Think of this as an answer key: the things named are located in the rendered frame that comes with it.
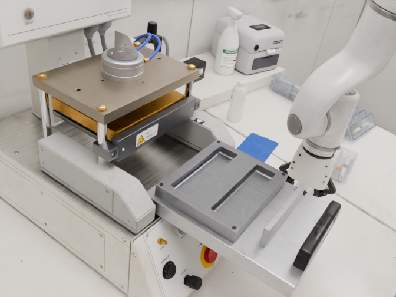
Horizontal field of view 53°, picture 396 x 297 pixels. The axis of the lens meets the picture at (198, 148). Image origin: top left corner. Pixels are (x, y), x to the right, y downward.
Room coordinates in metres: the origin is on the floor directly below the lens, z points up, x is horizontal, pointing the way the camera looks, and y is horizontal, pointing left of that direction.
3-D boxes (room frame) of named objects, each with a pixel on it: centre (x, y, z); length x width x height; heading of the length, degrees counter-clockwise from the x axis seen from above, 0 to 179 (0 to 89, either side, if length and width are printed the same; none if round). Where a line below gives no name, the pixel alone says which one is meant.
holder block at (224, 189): (0.57, -0.06, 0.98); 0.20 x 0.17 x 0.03; 150
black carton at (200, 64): (1.38, 0.07, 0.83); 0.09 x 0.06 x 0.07; 151
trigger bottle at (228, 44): (1.49, -0.05, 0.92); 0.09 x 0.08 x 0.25; 30
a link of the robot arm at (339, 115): (0.81, -0.28, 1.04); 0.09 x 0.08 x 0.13; 124
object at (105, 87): (0.73, 0.18, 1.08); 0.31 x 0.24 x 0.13; 150
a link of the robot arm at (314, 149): (0.81, -0.29, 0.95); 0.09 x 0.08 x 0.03; 64
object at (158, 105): (0.70, 0.16, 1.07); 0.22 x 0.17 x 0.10; 150
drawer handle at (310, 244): (0.47, -0.22, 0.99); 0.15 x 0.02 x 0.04; 150
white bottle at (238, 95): (1.21, -0.11, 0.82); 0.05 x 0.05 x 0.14
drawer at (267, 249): (0.54, -0.10, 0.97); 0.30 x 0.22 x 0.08; 60
